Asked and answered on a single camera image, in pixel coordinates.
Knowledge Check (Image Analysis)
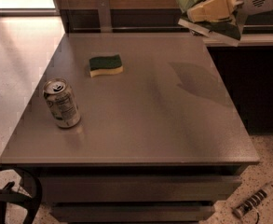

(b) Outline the left metal wall bracket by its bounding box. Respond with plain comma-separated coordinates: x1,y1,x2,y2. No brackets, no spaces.
96,0,113,33

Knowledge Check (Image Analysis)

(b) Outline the green and yellow sponge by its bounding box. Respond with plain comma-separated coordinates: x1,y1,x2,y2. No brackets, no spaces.
89,54,123,77

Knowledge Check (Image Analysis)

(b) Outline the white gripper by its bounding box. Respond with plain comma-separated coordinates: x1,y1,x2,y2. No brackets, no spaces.
187,0,273,22

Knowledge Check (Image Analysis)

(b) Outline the silver 7up can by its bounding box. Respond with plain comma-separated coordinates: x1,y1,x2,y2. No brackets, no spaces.
43,78,81,128

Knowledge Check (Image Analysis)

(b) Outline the black chair base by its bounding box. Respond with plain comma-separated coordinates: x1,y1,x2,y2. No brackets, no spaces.
0,166,42,224

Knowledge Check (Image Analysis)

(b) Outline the green jalapeno chip bag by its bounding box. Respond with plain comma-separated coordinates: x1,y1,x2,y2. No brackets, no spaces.
175,0,243,47

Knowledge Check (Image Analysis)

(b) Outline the upper grey drawer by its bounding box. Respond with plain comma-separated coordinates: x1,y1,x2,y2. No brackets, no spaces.
40,175,241,203

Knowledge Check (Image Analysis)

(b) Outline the grey drawer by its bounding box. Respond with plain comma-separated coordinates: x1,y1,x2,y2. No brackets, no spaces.
51,203,214,223
40,175,241,203

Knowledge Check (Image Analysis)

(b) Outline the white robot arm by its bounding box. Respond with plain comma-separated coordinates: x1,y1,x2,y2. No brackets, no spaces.
187,0,273,22

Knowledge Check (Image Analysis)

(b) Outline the lower grey drawer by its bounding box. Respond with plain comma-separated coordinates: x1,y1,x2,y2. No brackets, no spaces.
51,203,214,223

